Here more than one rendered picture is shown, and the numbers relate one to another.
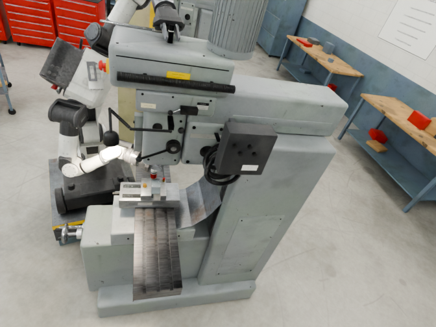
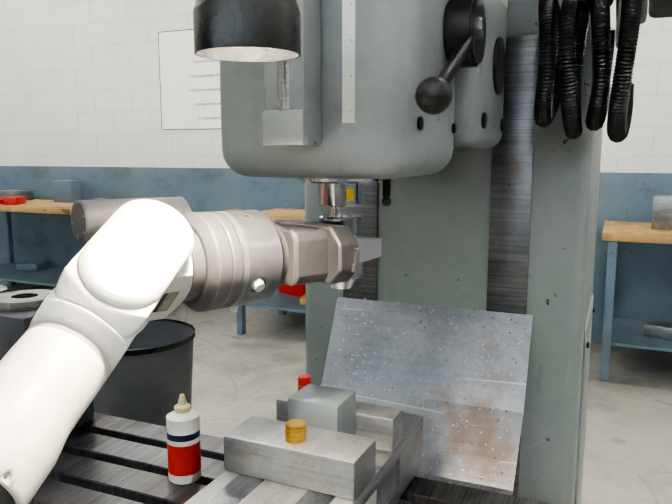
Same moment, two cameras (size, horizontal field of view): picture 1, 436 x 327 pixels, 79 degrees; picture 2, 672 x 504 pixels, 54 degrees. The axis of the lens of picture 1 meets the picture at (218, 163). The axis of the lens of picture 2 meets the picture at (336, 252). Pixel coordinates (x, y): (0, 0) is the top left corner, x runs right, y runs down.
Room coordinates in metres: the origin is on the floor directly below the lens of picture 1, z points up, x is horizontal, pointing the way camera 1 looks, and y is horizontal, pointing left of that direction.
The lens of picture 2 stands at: (0.60, 0.80, 1.33)
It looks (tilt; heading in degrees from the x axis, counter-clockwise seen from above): 9 degrees down; 315
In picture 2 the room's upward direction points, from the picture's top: straight up
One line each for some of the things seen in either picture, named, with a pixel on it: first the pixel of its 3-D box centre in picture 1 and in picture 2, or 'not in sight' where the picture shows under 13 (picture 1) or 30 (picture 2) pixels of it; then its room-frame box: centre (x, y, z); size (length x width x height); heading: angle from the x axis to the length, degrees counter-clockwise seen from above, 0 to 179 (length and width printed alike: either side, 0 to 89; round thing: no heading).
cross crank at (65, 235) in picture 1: (71, 233); not in sight; (0.89, 0.78, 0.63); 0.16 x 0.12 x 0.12; 112
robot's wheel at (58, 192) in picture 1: (60, 200); not in sight; (1.20, 1.08, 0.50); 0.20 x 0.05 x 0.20; 37
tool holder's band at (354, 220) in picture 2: not in sight; (341, 219); (1.08, 0.31, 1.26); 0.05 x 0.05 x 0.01
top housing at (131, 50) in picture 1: (171, 61); not in sight; (1.09, 0.30, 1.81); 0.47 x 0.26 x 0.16; 112
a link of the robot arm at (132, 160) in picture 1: (142, 159); (271, 256); (1.09, 0.41, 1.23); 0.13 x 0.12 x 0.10; 177
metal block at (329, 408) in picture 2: (156, 187); (322, 420); (1.10, 0.32, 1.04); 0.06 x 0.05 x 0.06; 21
